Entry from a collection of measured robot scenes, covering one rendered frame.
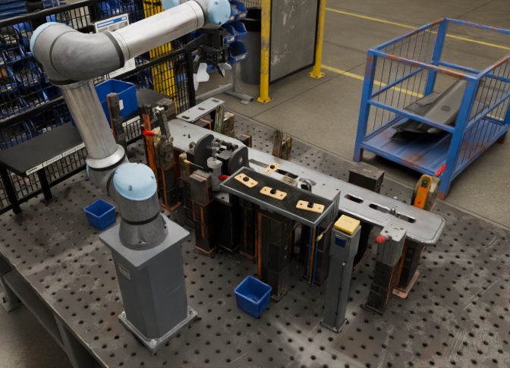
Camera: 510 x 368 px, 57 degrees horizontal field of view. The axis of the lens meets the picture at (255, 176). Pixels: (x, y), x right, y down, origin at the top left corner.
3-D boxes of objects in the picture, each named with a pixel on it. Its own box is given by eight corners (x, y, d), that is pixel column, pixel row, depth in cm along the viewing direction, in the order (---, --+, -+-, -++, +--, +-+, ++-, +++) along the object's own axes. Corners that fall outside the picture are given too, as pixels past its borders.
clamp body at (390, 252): (396, 300, 179) (413, 227, 159) (384, 320, 171) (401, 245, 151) (372, 290, 183) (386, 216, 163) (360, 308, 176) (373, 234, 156)
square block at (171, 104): (181, 161, 262) (176, 101, 242) (171, 167, 256) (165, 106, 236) (171, 156, 266) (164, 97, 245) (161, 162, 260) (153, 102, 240)
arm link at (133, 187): (133, 227, 137) (126, 189, 130) (109, 207, 145) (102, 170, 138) (168, 209, 144) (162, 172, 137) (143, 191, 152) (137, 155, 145)
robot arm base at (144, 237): (138, 257, 141) (133, 232, 135) (110, 234, 149) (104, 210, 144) (177, 233, 150) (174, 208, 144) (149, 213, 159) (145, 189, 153)
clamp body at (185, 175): (210, 219, 219) (206, 150, 199) (194, 233, 212) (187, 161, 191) (195, 212, 224) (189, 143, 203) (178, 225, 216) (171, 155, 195)
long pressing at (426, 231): (451, 216, 175) (451, 212, 174) (431, 250, 160) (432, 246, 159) (174, 118, 241) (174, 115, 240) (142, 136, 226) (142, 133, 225)
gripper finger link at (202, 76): (201, 91, 153) (211, 64, 153) (187, 86, 156) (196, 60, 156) (206, 93, 156) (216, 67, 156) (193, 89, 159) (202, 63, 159)
